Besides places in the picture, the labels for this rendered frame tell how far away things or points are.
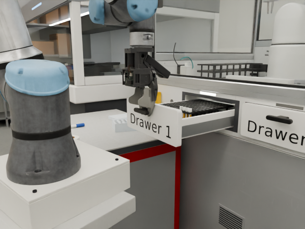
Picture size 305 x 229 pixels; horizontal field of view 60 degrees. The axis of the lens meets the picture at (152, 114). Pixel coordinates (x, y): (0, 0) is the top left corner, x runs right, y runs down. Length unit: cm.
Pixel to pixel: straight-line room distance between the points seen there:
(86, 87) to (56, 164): 109
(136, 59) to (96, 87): 87
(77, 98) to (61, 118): 105
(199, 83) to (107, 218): 65
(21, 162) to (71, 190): 11
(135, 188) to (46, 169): 57
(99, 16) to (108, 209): 47
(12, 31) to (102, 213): 44
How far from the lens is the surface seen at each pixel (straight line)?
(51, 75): 54
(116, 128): 113
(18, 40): 68
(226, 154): 102
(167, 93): 122
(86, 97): 162
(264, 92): 89
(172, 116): 77
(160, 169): 112
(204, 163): 111
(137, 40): 80
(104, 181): 62
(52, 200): 55
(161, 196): 118
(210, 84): 102
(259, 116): 89
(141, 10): 63
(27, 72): 54
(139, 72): 79
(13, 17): 68
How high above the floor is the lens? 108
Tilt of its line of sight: 13 degrees down
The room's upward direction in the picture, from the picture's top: straight up
